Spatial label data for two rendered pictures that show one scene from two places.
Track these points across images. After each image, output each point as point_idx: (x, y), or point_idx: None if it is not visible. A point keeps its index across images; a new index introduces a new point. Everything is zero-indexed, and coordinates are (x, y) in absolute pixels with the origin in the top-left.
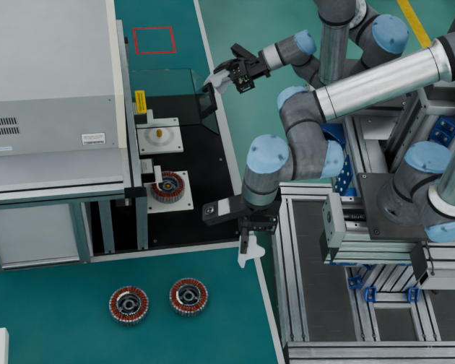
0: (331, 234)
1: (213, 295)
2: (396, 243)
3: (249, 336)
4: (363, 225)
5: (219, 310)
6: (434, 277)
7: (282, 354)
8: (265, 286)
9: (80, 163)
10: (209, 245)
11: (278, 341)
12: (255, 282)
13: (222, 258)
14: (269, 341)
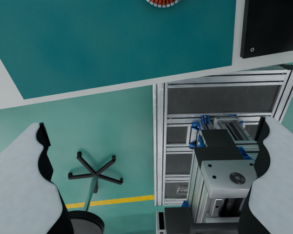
0: (212, 176)
1: (168, 16)
2: (196, 214)
3: (119, 60)
4: (215, 211)
5: (149, 24)
6: (157, 233)
7: (105, 92)
8: (178, 79)
9: None
10: (243, 10)
11: (117, 88)
12: (183, 68)
13: (218, 29)
14: (116, 80)
